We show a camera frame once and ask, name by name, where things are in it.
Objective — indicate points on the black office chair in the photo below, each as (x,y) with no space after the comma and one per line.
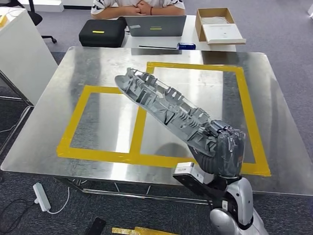
(36,18)

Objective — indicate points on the yellow tape frame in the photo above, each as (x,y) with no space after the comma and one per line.
(3,21)

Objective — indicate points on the grey wheel hubcap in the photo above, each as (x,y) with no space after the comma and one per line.
(151,94)

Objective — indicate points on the steel table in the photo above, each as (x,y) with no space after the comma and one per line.
(14,19)

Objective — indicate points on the white bench block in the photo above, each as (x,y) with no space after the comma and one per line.
(311,9)

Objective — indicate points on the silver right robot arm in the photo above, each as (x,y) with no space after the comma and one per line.
(240,201)

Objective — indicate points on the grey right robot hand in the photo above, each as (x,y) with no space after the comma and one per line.
(229,155)

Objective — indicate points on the black carrying case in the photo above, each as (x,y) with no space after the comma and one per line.
(102,39)

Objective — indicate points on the blue tube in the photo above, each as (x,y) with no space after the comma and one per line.
(187,46)

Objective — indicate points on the person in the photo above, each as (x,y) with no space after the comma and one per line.
(171,3)

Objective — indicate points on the person's right hand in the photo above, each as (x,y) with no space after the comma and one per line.
(136,10)

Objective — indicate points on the white side panel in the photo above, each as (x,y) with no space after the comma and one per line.
(24,65)

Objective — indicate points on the flat white box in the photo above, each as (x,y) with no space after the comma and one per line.
(225,34)

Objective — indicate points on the person's left forearm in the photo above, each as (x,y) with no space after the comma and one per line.
(168,10)

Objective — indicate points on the white power strip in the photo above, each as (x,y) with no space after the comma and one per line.
(41,196)

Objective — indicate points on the steel workbench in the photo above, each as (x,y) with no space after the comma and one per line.
(48,129)

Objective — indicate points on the person's left hand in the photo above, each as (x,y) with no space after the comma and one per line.
(146,6)

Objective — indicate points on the person's right forearm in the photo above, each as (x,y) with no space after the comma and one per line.
(112,13)

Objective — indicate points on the white low platform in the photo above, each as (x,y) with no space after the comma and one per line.
(44,6)

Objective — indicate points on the white packing paper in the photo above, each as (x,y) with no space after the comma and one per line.
(213,20)

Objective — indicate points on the dark robot body part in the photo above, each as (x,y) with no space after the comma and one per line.
(96,226)

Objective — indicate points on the open cardboard box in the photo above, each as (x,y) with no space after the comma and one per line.
(198,26)

